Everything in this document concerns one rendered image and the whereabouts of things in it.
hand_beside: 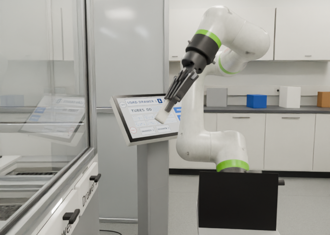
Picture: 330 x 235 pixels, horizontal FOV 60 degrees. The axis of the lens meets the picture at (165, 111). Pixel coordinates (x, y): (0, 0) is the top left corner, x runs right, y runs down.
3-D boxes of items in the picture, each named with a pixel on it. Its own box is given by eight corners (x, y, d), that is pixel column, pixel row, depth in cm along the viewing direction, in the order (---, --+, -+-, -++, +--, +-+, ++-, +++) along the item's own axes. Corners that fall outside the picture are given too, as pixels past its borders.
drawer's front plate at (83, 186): (98, 185, 127) (97, 161, 126) (80, 217, 99) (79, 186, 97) (94, 185, 127) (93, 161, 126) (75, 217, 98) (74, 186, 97)
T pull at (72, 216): (80, 212, 85) (80, 207, 84) (72, 225, 77) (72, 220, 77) (68, 212, 84) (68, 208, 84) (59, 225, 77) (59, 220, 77)
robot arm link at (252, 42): (215, 64, 124) (228, 41, 124) (237, 77, 124) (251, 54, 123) (231, 45, 88) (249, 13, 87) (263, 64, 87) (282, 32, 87)
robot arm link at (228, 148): (207, 181, 118) (206, 143, 130) (246, 183, 117) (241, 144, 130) (211, 165, 108) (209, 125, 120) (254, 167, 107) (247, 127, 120)
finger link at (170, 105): (176, 98, 86) (180, 98, 83) (167, 112, 85) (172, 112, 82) (172, 95, 86) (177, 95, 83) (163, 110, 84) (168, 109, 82)
